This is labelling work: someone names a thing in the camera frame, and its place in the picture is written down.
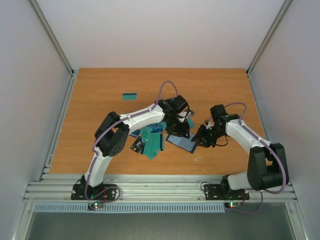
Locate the navy blue card holder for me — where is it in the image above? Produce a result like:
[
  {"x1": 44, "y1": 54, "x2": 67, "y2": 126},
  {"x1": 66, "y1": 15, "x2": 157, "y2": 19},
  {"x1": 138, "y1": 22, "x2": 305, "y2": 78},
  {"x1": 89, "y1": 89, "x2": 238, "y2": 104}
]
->
[{"x1": 166, "y1": 133, "x2": 197, "y2": 154}]

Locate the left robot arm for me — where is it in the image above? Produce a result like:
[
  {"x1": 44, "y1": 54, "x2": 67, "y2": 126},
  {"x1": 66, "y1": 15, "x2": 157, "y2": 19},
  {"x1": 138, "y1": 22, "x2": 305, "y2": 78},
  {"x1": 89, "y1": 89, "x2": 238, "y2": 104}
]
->
[{"x1": 81, "y1": 95, "x2": 190, "y2": 199}]

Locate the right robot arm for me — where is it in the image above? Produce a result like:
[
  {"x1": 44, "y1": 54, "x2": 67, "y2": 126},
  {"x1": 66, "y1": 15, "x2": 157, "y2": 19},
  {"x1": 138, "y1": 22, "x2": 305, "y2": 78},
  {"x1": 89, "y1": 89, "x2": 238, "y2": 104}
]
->
[{"x1": 192, "y1": 104, "x2": 289, "y2": 198}]

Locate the green card right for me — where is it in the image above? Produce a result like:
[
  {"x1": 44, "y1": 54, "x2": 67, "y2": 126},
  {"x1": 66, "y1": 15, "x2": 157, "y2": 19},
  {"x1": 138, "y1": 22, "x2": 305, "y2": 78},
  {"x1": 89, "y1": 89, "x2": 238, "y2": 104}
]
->
[{"x1": 187, "y1": 118, "x2": 195, "y2": 128}]

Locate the blue card centre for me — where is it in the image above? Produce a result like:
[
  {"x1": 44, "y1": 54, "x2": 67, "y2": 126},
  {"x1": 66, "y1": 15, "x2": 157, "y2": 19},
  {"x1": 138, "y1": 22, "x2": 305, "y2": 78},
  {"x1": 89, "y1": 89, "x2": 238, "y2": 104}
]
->
[{"x1": 147, "y1": 124, "x2": 164, "y2": 133}]

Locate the blue card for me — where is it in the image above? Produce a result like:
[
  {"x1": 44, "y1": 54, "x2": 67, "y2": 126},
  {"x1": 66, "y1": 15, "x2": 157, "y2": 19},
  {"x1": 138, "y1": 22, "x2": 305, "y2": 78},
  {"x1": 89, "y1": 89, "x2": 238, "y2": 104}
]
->
[
  {"x1": 147, "y1": 124, "x2": 164, "y2": 133},
  {"x1": 129, "y1": 129, "x2": 140, "y2": 138}
]

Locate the green card centre left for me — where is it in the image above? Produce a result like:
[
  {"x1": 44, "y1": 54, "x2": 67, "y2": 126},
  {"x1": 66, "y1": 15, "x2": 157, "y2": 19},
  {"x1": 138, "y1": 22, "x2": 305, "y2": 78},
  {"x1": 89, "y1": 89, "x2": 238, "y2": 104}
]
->
[{"x1": 140, "y1": 126, "x2": 153, "y2": 143}]

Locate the green card with stripe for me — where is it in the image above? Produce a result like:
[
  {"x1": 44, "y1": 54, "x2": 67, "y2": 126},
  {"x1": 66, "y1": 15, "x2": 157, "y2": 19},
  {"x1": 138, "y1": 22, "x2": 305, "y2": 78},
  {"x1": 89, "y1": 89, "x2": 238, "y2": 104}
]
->
[{"x1": 140, "y1": 132, "x2": 165, "y2": 160}]

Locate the blue card left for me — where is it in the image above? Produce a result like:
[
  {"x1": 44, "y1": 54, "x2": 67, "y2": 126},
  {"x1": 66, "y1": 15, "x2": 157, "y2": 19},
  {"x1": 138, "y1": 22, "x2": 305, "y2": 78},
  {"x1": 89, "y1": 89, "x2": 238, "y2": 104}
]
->
[{"x1": 129, "y1": 129, "x2": 140, "y2": 138}]

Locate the black card lower left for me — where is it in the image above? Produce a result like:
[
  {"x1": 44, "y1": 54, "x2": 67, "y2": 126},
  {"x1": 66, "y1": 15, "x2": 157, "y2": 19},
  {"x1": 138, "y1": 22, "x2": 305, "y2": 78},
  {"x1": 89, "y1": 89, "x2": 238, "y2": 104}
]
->
[{"x1": 130, "y1": 137, "x2": 146, "y2": 154}]

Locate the lone green card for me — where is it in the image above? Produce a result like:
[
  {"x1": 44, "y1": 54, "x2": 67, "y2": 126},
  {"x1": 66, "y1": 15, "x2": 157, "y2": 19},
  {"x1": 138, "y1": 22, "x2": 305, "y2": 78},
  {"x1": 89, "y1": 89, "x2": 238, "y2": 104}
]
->
[{"x1": 122, "y1": 92, "x2": 137, "y2": 101}]

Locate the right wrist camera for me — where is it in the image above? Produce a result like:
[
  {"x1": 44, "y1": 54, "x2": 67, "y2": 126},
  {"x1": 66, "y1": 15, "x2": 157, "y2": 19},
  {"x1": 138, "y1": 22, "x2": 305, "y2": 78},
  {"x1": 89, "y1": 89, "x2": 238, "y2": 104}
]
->
[{"x1": 204, "y1": 119, "x2": 214, "y2": 129}]

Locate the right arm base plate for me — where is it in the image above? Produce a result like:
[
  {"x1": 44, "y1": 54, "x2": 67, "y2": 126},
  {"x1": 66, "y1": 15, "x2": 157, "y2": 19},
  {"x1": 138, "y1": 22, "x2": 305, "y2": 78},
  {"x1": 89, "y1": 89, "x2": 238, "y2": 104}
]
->
[{"x1": 202, "y1": 184, "x2": 250, "y2": 201}]

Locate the grey slotted cable duct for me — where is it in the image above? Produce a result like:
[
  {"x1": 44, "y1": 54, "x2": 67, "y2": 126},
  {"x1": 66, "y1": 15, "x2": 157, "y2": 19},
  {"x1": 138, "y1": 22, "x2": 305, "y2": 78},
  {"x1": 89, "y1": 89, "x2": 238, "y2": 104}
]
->
[{"x1": 34, "y1": 202, "x2": 225, "y2": 214}]

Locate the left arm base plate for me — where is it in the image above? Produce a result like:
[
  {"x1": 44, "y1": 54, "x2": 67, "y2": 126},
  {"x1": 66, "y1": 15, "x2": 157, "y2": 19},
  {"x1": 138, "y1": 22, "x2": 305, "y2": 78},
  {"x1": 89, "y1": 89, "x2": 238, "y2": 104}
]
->
[{"x1": 70, "y1": 183, "x2": 119, "y2": 201}]

